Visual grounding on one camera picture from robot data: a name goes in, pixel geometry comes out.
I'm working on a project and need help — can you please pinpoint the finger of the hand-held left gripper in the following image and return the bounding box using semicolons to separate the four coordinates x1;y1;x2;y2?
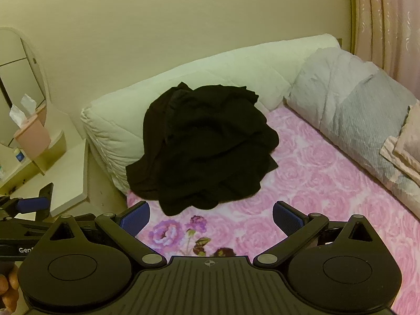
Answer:
36;183;55;222
0;196;49;220

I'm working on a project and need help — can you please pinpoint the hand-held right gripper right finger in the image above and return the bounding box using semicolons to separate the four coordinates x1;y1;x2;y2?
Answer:
253;201;379;269

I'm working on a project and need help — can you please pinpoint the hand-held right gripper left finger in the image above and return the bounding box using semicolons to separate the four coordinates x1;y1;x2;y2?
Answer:
43;201;168;269

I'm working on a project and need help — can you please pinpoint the black clothes pile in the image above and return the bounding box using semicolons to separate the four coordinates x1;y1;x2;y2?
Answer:
125;82;280;216

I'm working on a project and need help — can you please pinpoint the person's left hand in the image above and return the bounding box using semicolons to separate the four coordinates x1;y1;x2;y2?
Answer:
0;264;19;314

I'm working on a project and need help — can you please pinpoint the white vanity table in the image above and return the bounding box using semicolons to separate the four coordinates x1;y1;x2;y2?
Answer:
0;129;91;217

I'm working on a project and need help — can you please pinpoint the pink floral blanket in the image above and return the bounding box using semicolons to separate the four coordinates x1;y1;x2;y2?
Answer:
126;105;420;315

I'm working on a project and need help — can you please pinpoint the pink tissue box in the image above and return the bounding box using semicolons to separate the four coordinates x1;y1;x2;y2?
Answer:
13;118;51;161

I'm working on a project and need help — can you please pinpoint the white tissue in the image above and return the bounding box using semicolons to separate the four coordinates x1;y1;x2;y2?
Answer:
9;104;28;129

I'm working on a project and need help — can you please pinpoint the white quilt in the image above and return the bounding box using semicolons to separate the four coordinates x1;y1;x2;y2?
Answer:
80;34;342;195

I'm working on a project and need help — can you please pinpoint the white-framed mirror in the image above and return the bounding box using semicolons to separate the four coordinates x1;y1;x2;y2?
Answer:
0;28;48;148

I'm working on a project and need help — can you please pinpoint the grey duvet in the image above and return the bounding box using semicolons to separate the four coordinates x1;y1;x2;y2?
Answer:
284;48;420;220

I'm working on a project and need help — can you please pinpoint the beige quilt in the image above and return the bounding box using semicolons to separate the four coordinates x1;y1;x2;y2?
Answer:
380;102;420;184

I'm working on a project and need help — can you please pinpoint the pink curtain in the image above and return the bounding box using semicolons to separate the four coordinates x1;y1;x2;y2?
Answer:
348;0;420;104

